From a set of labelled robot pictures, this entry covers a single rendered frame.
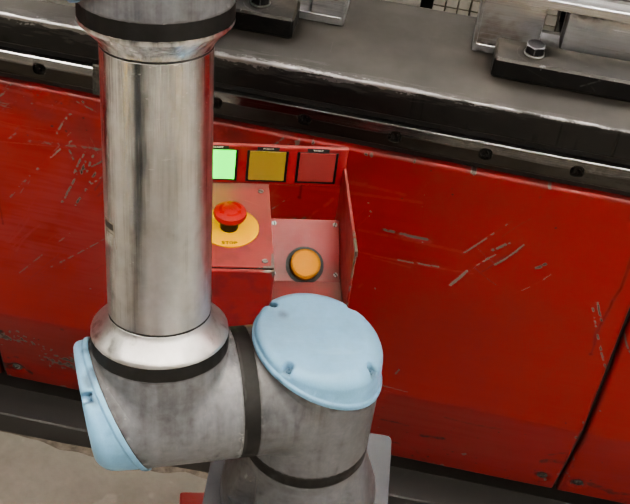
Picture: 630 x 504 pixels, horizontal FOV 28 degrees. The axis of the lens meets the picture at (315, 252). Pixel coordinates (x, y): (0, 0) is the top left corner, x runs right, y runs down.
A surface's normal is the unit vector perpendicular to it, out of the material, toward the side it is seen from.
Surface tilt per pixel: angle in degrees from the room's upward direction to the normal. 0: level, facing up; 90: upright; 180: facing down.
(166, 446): 84
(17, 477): 0
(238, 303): 90
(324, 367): 8
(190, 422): 71
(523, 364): 90
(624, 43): 90
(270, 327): 8
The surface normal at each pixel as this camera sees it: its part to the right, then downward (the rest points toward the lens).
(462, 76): 0.10, -0.73
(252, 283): 0.07, 0.68
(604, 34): -0.18, 0.65
